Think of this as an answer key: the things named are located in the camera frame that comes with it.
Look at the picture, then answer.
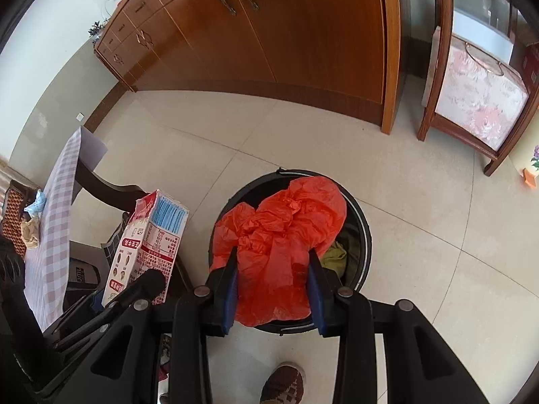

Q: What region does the white floral vase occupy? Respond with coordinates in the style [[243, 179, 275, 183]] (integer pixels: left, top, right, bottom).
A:
[[509, 109, 539, 177]]

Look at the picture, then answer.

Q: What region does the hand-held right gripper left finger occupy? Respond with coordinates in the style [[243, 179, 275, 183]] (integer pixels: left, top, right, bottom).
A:
[[36, 246, 240, 404]]

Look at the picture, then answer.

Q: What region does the person's brown patterned shoe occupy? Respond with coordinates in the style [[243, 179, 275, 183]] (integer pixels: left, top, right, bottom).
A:
[[260, 364, 306, 404]]

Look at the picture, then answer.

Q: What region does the pink checkered tablecloth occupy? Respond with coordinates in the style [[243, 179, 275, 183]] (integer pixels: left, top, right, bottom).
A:
[[23, 126, 108, 332]]

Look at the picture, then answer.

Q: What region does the light blue face mask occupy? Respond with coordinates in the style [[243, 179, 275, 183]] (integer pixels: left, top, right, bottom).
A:
[[24, 189, 46, 215]]

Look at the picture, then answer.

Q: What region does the black trash bin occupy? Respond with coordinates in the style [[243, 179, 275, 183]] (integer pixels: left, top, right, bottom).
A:
[[208, 168, 373, 333]]

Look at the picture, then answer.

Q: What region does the wooden chair with lattice back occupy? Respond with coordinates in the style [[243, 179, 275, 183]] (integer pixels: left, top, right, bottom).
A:
[[2, 180, 27, 257]]

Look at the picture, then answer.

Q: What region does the pink floral storage box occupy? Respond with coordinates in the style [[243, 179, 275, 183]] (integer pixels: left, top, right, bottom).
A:
[[423, 25, 530, 152]]

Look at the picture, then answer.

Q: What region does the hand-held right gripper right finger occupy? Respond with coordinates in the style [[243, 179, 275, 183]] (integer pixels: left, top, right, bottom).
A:
[[307, 249, 491, 404]]

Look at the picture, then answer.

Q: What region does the olive green cloth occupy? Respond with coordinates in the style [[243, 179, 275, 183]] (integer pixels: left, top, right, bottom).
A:
[[320, 242, 348, 278]]

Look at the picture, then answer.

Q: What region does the wooden stand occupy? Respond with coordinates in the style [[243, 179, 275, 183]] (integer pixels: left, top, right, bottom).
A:
[[417, 0, 539, 177]]

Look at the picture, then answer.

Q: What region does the long wooden sideboard cabinet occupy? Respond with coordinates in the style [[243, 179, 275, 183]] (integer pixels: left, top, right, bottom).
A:
[[94, 0, 401, 135]]

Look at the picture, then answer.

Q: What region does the red plastic bag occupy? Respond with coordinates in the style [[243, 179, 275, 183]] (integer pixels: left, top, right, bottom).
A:
[[209, 177, 348, 328]]

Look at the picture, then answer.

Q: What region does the red and white milk carton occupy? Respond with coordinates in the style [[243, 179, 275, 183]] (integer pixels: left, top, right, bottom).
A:
[[101, 189, 190, 308]]

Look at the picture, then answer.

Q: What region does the dark wooden chair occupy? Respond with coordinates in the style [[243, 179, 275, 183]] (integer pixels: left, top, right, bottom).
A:
[[69, 164, 146, 262]]

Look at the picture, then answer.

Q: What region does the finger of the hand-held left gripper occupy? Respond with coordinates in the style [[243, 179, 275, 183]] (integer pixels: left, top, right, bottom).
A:
[[53, 268, 166, 352]]

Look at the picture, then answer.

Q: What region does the beige cloth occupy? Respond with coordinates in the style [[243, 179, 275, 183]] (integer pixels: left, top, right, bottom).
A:
[[20, 218, 42, 250]]

